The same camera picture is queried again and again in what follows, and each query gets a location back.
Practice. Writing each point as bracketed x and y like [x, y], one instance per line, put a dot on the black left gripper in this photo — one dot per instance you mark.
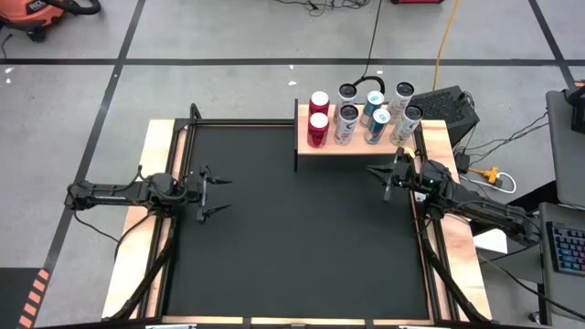
[198, 192]

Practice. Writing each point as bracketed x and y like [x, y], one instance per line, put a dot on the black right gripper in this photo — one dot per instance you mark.
[404, 176]

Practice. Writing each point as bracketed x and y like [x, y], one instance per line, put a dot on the blue Red Bull can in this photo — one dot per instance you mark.
[371, 109]
[375, 130]

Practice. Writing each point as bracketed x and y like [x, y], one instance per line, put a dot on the Celsius Tropical Vibe can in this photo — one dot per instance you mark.
[404, 125]

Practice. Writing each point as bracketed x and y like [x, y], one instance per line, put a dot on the white Celsius can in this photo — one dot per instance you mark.
[398, 102]
[346, 130]

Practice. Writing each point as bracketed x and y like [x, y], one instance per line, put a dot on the red Coca-Cola Zero can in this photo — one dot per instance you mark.
[319, 101]
[317, 132]

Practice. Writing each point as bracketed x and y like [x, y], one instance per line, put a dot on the Celsius Peach Vibe can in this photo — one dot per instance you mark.
[346, 93]

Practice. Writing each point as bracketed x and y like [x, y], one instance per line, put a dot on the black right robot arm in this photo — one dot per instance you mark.
[480, 208]

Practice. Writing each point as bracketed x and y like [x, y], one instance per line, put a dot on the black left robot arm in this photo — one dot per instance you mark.
[119, 194]

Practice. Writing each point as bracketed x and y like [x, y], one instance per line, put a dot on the wooden shelf black legs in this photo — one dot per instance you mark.
[352, 148]

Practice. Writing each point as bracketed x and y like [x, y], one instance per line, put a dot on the black power brick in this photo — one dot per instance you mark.
[462, 161]

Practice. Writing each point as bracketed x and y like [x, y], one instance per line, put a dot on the black perforated computer case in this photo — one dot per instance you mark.
[445, 109]

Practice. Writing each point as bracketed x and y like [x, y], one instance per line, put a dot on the yellow power splitter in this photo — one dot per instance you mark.
[488, 173]

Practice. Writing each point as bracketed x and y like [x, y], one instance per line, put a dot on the white paper sheet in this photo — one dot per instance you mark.
[493, 240]

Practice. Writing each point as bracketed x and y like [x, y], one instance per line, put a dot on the black keyboard coloured keys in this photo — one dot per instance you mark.
[571, 249]

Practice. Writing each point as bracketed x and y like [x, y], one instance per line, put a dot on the black desk device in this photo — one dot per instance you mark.
[578, 114]

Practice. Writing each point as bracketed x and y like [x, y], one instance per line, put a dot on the gray desk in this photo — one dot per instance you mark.
[557, 292]

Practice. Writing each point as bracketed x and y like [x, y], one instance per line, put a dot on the black orange hazard floor mat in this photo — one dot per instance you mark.
[11, 292]

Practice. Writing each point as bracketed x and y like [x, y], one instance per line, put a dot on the orange shop vacuum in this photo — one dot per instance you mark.
[27, 16]

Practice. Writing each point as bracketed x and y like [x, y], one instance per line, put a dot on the white corner bracket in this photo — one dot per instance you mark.
[418, 197]

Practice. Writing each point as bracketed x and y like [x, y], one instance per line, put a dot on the black aluminium table frame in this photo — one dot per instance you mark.
[247, 122]

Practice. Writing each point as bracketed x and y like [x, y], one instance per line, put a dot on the white metal bracket strip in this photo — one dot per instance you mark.
[171, 326]
[425, 327]

